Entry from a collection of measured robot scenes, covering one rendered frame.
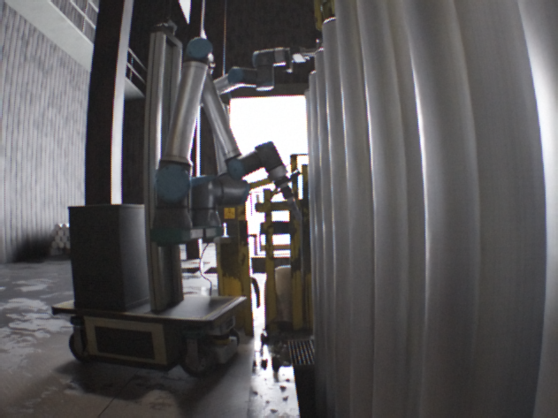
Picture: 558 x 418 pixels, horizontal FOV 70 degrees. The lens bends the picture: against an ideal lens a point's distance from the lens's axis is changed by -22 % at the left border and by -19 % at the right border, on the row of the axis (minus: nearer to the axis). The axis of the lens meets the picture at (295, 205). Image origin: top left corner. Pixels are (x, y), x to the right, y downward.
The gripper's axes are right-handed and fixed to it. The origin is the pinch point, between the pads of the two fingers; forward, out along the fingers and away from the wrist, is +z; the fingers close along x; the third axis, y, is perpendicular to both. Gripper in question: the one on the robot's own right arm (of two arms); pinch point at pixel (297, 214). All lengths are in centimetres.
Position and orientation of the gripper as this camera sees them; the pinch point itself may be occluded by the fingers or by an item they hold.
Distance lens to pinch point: 213.6
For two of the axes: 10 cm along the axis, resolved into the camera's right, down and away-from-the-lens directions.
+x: 0.3, 0.9, -10.0
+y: -9.0, 4.3, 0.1
